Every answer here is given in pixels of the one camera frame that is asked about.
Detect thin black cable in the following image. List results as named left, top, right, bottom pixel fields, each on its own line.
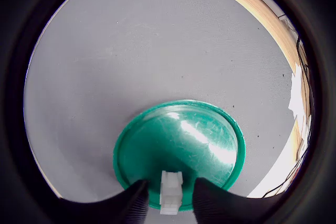
left=261, top=31, right=315, bottom=198

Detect round green lid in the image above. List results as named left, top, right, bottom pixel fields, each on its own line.
left=112, top=99, right=246, bottom=212

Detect dark grey mat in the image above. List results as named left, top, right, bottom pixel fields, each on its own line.
left=23, top=0, right=296, bottom=204

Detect white tape piece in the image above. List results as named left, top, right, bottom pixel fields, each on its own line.
left=288, top=71, right=307, bottom=120

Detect small white plastic terminal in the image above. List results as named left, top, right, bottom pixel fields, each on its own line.
left=159, top=170, right=184, bottom=216

